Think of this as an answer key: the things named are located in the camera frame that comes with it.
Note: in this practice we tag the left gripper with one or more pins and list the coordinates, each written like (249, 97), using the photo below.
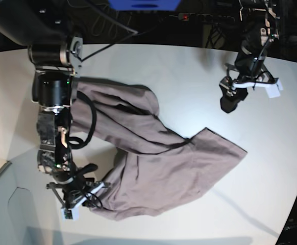
(235, 91)

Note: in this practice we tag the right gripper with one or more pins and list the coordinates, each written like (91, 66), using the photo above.
(68, 182)

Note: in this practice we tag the mauve t-shirt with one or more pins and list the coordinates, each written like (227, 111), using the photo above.
(155, 169)

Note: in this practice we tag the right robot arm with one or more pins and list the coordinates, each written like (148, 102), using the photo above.
(55, 49)

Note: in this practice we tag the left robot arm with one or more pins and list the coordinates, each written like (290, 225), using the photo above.
(260, 24)

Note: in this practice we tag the black power strip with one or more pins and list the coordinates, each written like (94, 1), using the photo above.
(206, 18)

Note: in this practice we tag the blue bin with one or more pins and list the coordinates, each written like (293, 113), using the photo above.
(144, 5)

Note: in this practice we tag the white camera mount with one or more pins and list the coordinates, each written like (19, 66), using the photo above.
(83, 198)
(273, 89)

